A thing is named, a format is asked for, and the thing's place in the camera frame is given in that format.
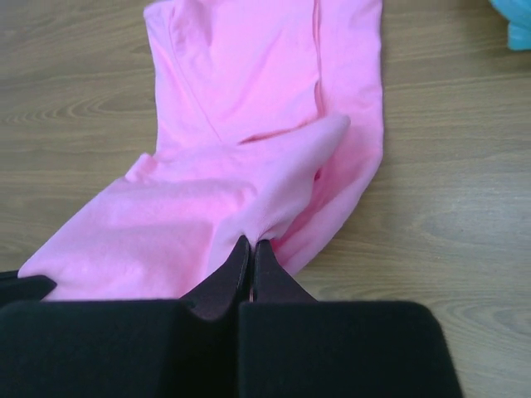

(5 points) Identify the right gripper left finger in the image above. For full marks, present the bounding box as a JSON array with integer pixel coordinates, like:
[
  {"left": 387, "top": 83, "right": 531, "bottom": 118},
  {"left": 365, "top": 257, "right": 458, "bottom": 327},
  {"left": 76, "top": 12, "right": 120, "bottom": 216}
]
[{"left": 1, "top": 237, "right": 251, "bottom": 397}]

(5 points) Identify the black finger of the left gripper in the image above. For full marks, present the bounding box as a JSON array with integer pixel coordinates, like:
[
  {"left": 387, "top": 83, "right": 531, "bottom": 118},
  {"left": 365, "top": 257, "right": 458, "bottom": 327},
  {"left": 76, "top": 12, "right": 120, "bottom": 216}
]
[{"left": 0, "top": 270, "right": 56, "bottom": 305}]

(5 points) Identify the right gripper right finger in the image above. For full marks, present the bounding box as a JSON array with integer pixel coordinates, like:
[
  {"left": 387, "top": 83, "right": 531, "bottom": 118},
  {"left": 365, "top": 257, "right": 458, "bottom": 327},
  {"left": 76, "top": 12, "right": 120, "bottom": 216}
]
[{"left": 238, "top": 240, "right": 463, "bottom": 397}]

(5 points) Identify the pink t shirt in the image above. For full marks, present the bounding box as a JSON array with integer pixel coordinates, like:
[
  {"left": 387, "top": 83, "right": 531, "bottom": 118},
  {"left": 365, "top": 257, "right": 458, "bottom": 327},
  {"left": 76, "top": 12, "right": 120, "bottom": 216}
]
[{"left": 18, "top": 1, "right": 384, "bottom": 300}]

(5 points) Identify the teal t shirt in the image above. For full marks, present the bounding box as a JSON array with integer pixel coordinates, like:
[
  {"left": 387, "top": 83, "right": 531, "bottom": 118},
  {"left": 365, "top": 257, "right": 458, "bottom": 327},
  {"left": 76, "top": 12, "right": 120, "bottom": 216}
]
[{"left": 490, "top": 0, "right": 530, "bottom": 51}]

